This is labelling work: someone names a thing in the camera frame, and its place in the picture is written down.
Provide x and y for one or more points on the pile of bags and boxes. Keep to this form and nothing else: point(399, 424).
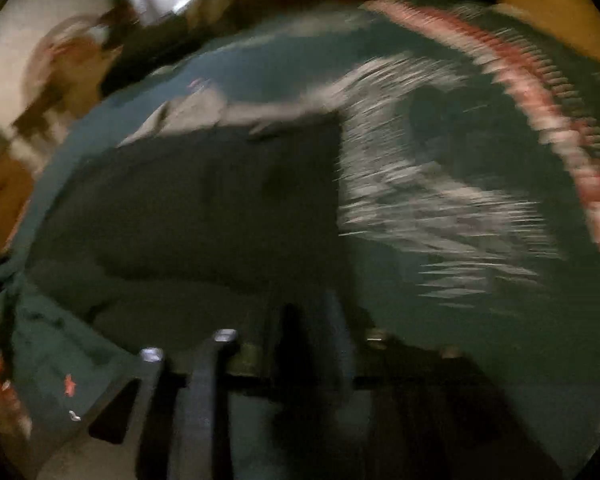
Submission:
point(65, 60)

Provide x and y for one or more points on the black and grey garment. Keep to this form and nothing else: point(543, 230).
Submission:
point(205, 210)

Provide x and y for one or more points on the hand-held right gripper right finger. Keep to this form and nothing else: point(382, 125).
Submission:
point(337, 350)

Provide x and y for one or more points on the wooden dresser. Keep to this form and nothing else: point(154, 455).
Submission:
point(5, 200)

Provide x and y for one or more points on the green printed blanket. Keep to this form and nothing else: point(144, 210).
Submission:
point(480, 310)

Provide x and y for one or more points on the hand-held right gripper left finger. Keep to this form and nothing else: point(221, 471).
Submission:
point(290, 350)

